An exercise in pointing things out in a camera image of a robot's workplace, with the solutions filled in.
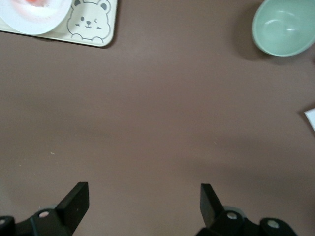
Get white round plate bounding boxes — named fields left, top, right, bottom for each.
left=0, top=0, right=72, bottom=35

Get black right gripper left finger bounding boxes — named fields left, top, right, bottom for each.
left=0, top=181, right=89, bottom=236

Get pale green bowl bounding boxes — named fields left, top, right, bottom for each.
left=252, top=0, right=315, bottom=57

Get white plastic bag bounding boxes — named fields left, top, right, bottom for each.
left=303, top=107, right=315, bottom=135

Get cream bear print tray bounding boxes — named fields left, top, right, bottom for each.
left=0, top=0, right=118, bottom=48

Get brown table cover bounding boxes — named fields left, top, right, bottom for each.
left=0, top=0, right=315, bottom=236

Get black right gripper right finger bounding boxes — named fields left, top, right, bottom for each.
left=195, top=183, right=300, bottom=236

